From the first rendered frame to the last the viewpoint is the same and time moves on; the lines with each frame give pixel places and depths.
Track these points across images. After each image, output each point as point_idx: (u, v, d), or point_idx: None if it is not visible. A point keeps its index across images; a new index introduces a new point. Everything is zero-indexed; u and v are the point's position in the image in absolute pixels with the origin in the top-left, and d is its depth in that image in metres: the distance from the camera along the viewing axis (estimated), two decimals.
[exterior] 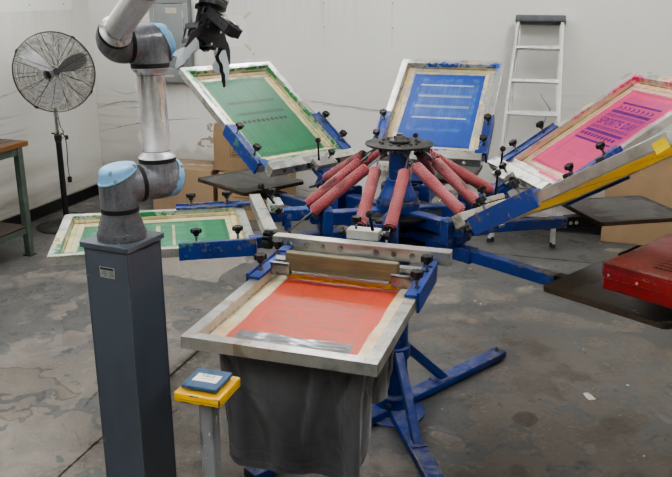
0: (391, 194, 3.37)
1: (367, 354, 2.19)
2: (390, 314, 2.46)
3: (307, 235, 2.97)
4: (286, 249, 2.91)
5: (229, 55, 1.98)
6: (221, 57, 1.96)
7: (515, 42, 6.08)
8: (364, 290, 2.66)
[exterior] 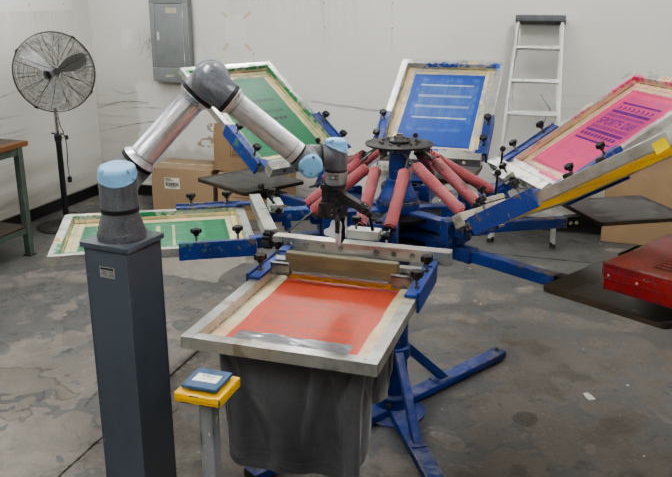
0: (391, 194, 3.37)
1: (367, 354, 2.19)
2: (390, 314, 2.46)
3: (307, 235, 2.97)
4: (286, 249, 2.91)
5: (347, 219, 2.68)
6: (345, 222, 2.66)
7: (515, 42, 6.08)
8: (364, 290, 2.66)
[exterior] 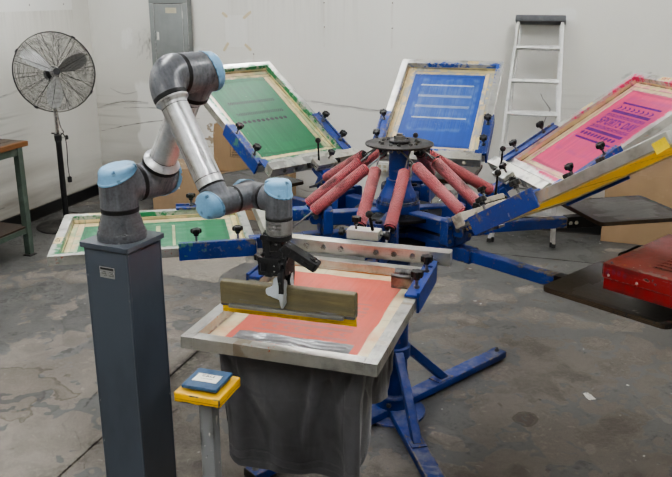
0: (391, 194, 3.37)
1: (367, 354, 2.19)
2: (390, 314, 2.46)
3: (307, 235, 2.97)
4: None
5: (294, 276, 2.22)
6: (291, 279, 2.20)
7: (515, 42, 6.08)
8: (364, 290, 2.66)
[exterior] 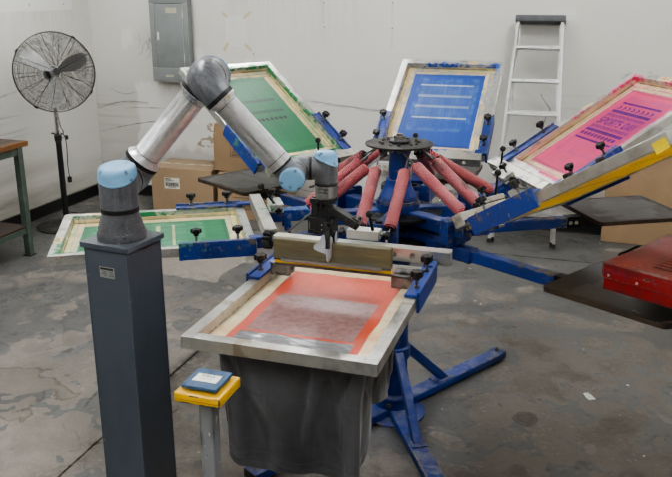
0: (391, 194, 3.37)
1: (367, 354, 2.19)
2: (390, 314, 2.46)
3: (307, 235, 2.97)
4: None
5: (337, 234, 2.60)
6: (335, 237, 2.58)
7: (515, 42, 6.08)
8: (364, 290, 2.66)
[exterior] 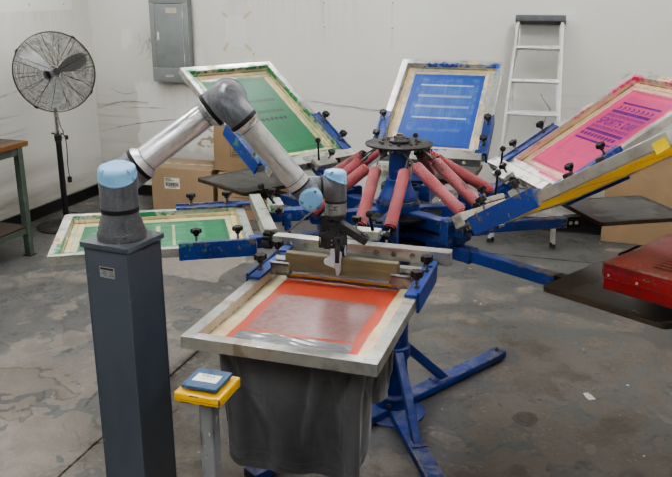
0: (391, 194, 3.37)
1: (367, 354, 2.19)
2: (390, 314, 2.46)
3: (307, 235, 2.97)
4: (286, 249, 2.91)
5: (346, 248, 2.71)
6: (344, 251, 2.69)
7: (515, 42, 6.08)
8: (364, 290, 2.66)
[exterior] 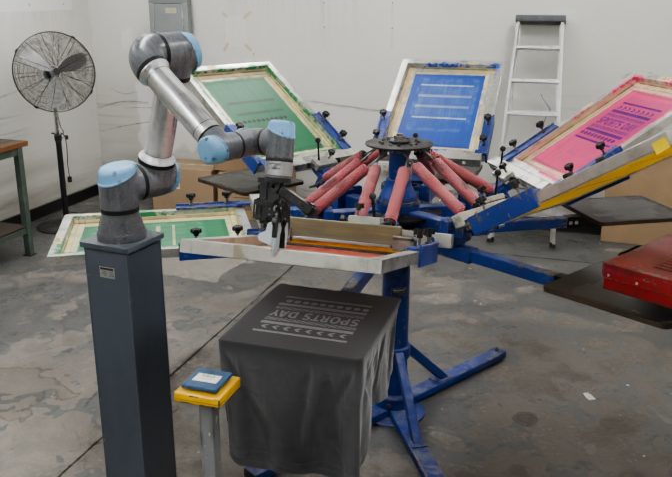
0: (391, 194, 3.37)
1: None
2: None
3: None
4: None
5: (289, 228, 2.15)
6: (285, 229, 2.12)
7: (515, 42, 6.08)
8: (365, 254, 2.62)
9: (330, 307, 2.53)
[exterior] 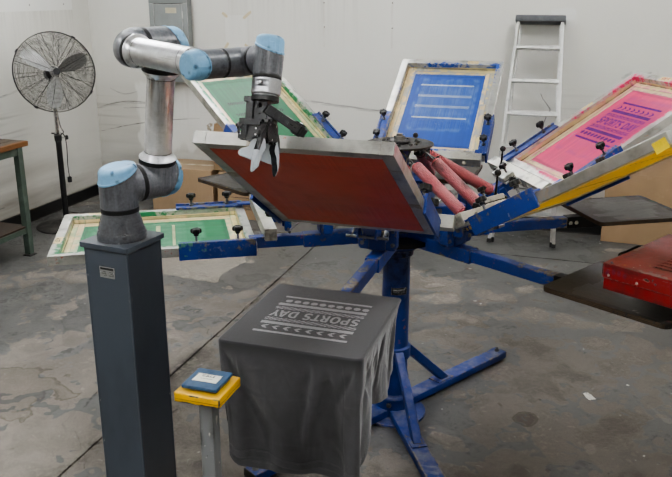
0: None
1: None
2: None
3: None
4: None
5: (279, 146, 2.03)
6: (275, 150, 2.00)
7: (515, 42, 6.08)
8: (368, 213, 2.62)
9: (330, 307, 2.53)
